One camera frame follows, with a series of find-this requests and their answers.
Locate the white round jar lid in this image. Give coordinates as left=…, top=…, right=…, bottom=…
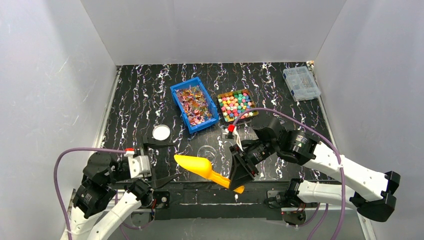
left=152, top=124, right=171, bottom=141

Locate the gold tray of star candies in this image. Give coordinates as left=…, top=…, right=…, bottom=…
left=216, top=88, right=259, bottom=125

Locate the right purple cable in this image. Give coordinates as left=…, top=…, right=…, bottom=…
left=231, top=107, right=347, bottom=240

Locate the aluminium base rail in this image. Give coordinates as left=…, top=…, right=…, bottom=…
left=61, top=187, right=377, bottom=240

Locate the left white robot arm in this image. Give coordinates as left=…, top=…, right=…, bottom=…
left=53, top=136, right=180, bottom=240

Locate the purple cable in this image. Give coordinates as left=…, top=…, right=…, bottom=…
left=53, top=147, right=140, bottom=240
left=231, top=107, right=347, bottom=240

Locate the clear round plastic jar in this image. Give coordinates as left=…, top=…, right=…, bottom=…
left=196, top=145, right=217, bottom=163

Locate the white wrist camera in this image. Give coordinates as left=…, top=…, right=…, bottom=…
left=226, top=124, right=242, bottom=148
left=124, top=148, right=136, bottom=158

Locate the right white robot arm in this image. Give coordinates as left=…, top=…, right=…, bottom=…
left=228, top=115, right=401, bottom=222

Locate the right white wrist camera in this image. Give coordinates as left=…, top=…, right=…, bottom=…
left=226, top=124, right=242, bottom=148

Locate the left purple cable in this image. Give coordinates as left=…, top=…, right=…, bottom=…
left=53, top=147, right=140, bottom=240

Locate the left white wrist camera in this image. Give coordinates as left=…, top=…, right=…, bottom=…
left=124, top=148, right=136, bottom=158

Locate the clear plastic organizer box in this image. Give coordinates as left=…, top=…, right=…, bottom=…
left=282, top=66, right=321, bottom=102

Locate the orange plastic scoop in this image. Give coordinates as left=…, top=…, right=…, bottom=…
left=174, top=154, right=230, bottom=189

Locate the blue plastic candy bin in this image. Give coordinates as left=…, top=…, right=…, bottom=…
left=170, top=77, right=219, bottom=134

